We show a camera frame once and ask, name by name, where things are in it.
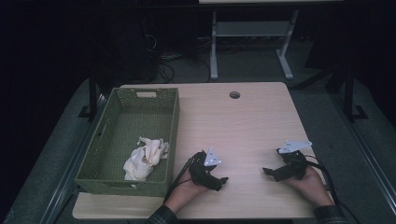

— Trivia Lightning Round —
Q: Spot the black metal stand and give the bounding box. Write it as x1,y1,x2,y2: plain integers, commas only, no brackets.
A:
343,66,369,123
78,69,101,122

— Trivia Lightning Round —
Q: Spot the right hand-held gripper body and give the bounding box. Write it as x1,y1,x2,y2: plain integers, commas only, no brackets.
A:
276,140,313,181

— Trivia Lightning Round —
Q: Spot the bundle of floor cables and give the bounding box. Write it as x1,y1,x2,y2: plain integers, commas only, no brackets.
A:
143,34,213,84

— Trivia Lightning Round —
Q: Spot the green woven basket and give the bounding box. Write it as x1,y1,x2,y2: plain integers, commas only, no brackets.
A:
74,87,180,198

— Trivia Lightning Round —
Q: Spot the person's left hand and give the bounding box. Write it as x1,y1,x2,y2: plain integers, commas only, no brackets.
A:
163,169,213,215

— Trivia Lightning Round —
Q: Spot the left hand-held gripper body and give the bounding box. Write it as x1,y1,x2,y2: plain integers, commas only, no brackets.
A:
188,147,223,189

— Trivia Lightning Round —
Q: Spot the white bear print cloth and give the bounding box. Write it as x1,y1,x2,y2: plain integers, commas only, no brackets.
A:
122,136,171,182

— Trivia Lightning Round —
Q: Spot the white metal table frame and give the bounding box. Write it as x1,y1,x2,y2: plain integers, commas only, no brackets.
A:
199,0,344,81

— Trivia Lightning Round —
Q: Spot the person's right hand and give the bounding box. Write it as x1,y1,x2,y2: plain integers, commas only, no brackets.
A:
284,167,334,209

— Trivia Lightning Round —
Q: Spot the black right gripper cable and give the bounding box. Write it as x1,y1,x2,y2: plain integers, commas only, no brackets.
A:
303,154,362,224

